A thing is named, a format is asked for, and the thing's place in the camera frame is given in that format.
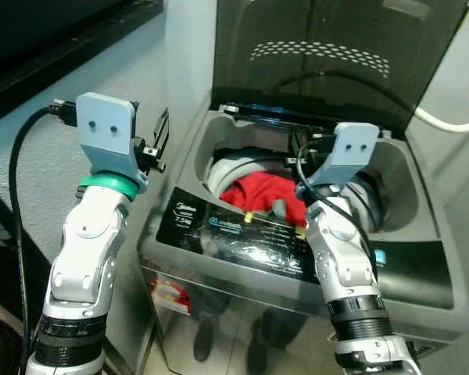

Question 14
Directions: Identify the red washer sticker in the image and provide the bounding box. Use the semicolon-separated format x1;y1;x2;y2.
149;275;193;315

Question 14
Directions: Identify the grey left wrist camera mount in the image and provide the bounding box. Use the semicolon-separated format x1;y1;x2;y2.
76;92;151;195

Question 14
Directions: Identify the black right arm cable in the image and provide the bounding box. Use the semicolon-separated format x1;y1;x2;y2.
294;134;378;270

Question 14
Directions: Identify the white water hose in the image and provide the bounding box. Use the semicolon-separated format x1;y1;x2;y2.
413;105;469;134

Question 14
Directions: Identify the dark tinted washer lid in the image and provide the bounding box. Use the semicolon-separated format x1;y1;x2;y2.
209;0;469;132

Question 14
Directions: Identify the red garment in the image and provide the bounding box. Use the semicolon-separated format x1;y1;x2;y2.
219;172;312;229

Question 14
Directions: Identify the black glossy washer control panel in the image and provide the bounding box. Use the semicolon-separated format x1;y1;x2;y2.
156;186;454;309

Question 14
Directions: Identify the grey top-load washing machine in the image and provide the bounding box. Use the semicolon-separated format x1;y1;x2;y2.
138;100;469;375

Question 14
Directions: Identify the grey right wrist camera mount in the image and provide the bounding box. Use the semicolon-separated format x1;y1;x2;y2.
299;122;381;190

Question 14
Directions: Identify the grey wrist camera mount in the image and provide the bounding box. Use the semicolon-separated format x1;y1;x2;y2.
76;92;151;195
299;122;381;190

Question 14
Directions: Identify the black window ledge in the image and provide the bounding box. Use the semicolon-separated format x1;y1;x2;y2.
0;0;165;127

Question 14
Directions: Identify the white washer drum rim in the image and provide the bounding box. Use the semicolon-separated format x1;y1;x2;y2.
207;148;384;231

